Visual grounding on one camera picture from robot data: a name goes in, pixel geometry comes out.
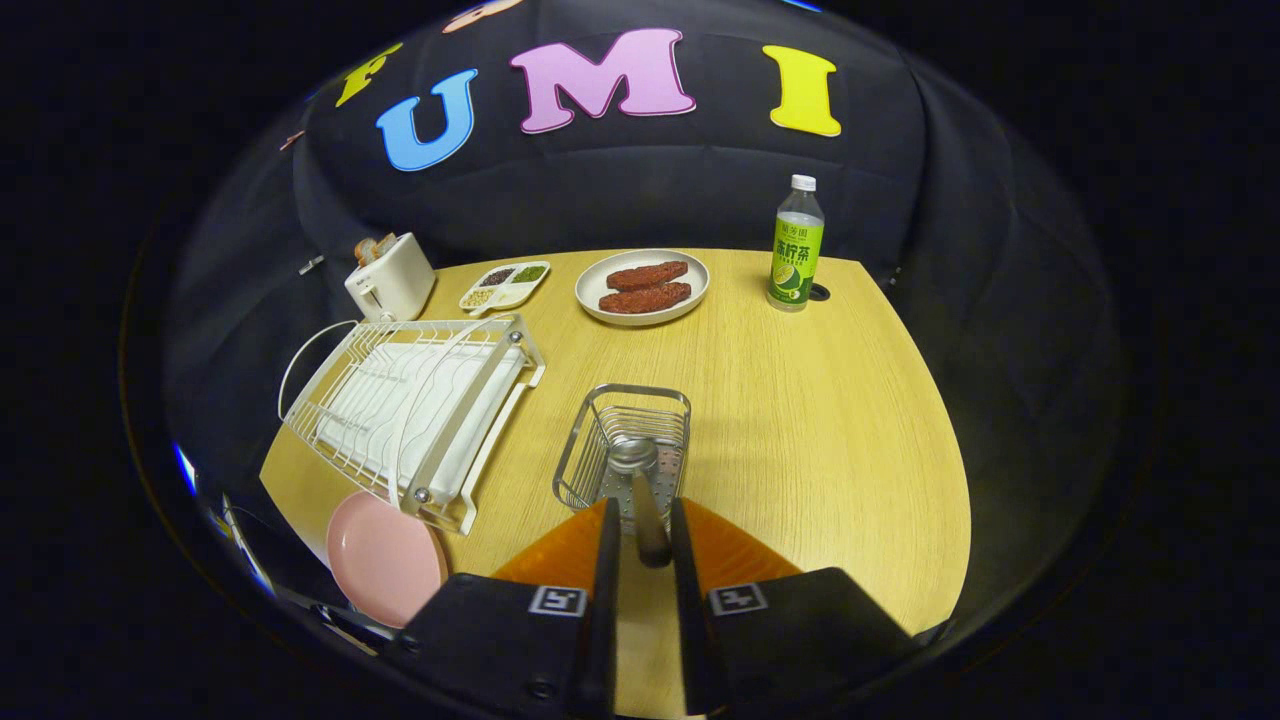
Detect white wire dish rack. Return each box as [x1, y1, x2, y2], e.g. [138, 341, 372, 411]
[278, 313, 547, 536]

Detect green label drink bottle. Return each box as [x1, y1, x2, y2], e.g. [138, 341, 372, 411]
[766, 174, 826, 313]

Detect cream plate with meat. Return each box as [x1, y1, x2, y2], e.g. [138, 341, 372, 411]
[575, 248, 711, 327]

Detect metal spoon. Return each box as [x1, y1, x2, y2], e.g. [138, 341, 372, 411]
[607, 438, 673, 569]

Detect white toaster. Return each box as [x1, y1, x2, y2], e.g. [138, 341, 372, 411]
[344, 232, 437, 323]

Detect red meat piece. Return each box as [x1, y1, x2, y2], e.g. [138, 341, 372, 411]
[598, 282, 693, 315]
[605, 261, 690, 292]

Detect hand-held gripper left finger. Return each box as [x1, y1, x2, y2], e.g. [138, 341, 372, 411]
[393, 497, 623, 719]

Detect pink plate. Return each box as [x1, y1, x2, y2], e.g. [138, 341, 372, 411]
[326, 490, 450, 629]

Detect metal wire basket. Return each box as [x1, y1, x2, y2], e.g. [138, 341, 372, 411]
[552, 383, 693, 536]

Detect black backdrop cloth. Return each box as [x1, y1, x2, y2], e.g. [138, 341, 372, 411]
[165, 0, 1131, 641]

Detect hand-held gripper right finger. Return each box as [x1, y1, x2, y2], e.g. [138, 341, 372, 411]
[668, 496, 951, 717]

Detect divided tray of beans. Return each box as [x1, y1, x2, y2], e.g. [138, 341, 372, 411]
[459, 260, 551, 317]

